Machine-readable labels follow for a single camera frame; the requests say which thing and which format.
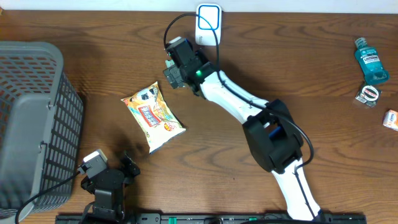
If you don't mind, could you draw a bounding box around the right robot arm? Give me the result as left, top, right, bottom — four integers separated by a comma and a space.
164, 37, 321, 221

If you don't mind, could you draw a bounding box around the white barcode scanner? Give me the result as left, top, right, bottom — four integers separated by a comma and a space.
195, 3, 222, 46

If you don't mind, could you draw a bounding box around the small orange tissue pack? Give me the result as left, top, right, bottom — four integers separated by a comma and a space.
382, 110, 398, 131

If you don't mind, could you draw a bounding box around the orange snack bag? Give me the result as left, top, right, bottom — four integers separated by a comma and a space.
121, 82, 186, 154

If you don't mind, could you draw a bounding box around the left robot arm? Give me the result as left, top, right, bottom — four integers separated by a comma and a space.
78, 149, 141, 223

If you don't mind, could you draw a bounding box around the grey plastic mesh basket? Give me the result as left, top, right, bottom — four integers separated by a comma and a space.
1, 41, 84, 223

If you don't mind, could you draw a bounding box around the green round-logo packet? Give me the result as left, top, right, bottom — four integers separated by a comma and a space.
355, 82, 382, 108

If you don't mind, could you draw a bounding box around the blue Listerine mouthwash bottle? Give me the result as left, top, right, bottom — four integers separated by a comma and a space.
354, 37, 389, 85

